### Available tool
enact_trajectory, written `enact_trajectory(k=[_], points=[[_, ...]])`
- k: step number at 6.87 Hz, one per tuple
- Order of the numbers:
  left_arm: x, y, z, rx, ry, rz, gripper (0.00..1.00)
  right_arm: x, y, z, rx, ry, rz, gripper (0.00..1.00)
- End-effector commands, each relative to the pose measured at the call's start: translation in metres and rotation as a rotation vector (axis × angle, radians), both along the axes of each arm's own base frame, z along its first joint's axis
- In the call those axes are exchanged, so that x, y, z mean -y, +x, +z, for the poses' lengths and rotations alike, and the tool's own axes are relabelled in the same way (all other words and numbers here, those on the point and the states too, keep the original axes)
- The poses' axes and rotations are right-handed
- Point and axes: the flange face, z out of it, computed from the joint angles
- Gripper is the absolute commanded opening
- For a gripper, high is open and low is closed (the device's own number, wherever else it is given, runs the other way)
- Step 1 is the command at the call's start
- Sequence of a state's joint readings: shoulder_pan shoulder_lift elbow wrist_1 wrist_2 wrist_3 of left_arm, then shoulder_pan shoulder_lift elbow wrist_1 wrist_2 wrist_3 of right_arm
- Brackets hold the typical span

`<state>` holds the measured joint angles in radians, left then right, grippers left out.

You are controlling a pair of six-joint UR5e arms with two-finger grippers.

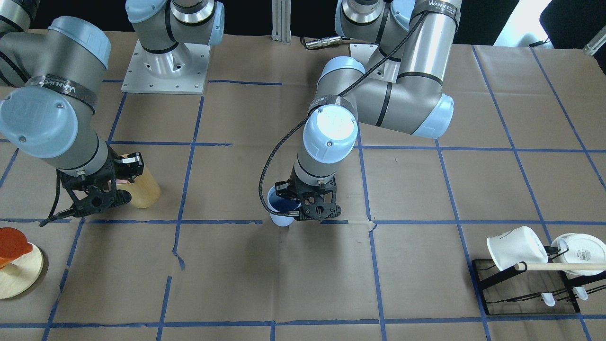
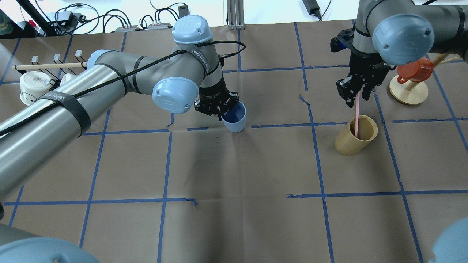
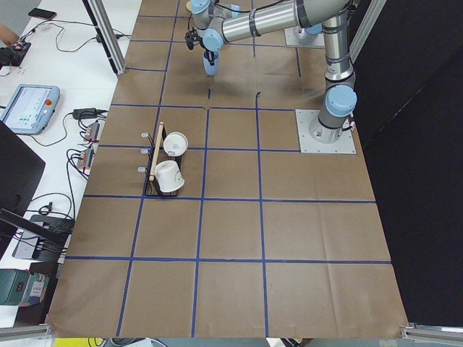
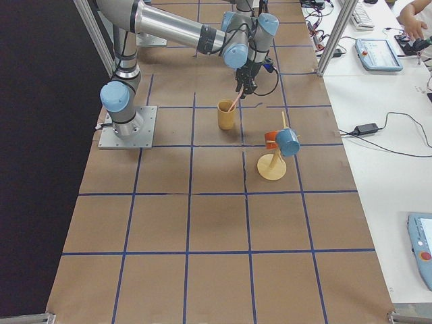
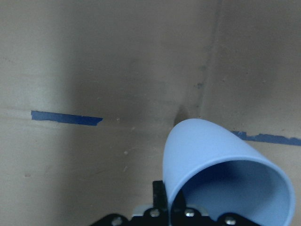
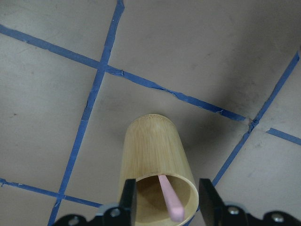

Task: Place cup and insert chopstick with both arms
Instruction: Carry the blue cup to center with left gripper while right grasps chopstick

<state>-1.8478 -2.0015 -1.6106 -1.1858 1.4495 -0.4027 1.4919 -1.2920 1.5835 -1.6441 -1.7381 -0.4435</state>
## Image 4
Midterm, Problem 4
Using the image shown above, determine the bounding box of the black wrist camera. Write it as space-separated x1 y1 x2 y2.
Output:
262 57 277 74

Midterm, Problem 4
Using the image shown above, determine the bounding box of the aluminium frame post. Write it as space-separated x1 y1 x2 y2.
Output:
317 0 357 77

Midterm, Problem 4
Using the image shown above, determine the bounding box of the wooden cup tree stand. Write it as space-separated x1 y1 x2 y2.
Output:
256 111 289 181

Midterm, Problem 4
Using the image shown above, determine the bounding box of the blue cup on stand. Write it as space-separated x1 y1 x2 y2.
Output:
275 128 300 157

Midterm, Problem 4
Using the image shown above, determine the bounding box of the blue teach pendant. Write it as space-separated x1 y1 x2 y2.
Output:
407 213 432 290
355 38 403 72

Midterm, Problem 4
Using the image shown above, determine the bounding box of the brown paper table cover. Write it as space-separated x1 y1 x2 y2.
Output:
47 1 393 323

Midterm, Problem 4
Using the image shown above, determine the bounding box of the black power adapter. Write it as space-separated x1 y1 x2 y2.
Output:
352 123 380 136

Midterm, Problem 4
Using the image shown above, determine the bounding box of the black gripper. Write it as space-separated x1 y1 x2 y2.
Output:
236 60 262 99

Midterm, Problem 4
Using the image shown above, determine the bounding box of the orange cup on stand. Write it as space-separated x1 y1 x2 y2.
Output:
265 131 279 149

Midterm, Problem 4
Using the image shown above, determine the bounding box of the white keyboard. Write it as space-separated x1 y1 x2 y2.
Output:
351 2 375 31

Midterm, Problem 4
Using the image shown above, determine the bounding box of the person's hand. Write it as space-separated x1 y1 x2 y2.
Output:
398 1 429 41

